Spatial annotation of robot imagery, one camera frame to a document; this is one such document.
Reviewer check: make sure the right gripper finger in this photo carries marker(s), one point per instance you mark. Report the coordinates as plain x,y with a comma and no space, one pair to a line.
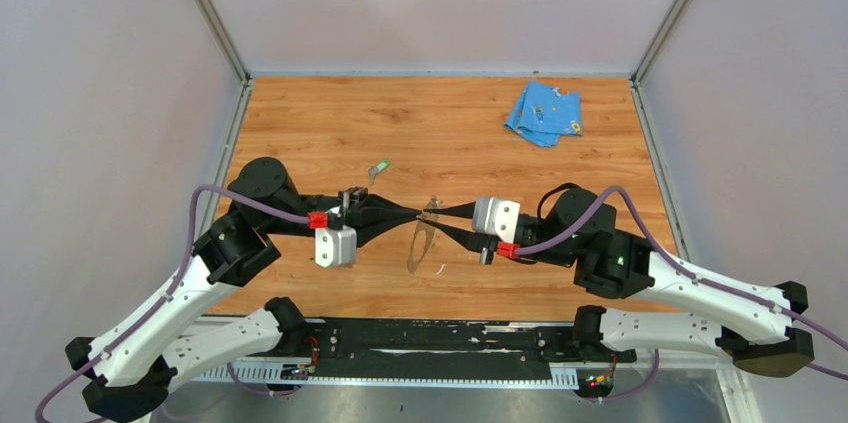
470,241
466,210

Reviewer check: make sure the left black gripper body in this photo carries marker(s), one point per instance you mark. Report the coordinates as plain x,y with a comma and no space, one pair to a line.
350,198

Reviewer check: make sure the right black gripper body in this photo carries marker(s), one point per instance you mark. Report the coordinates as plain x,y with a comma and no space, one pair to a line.
533,236

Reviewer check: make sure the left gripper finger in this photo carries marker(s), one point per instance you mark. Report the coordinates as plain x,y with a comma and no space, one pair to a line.
375,206
367,231

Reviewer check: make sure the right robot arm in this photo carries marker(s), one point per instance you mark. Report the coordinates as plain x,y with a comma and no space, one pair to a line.
749,325

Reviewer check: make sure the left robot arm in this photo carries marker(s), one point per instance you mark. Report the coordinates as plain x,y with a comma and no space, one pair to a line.
134,367

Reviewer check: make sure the key with green tag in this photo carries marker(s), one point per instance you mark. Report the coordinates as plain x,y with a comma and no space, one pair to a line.
376,170

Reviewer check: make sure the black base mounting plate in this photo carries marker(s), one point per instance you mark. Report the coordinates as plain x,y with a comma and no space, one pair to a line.
428,349

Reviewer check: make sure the folded blue cloth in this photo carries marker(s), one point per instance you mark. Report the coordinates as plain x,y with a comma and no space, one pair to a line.
543,114

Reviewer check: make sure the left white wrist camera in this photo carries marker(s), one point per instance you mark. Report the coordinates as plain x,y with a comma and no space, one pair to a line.
335,248

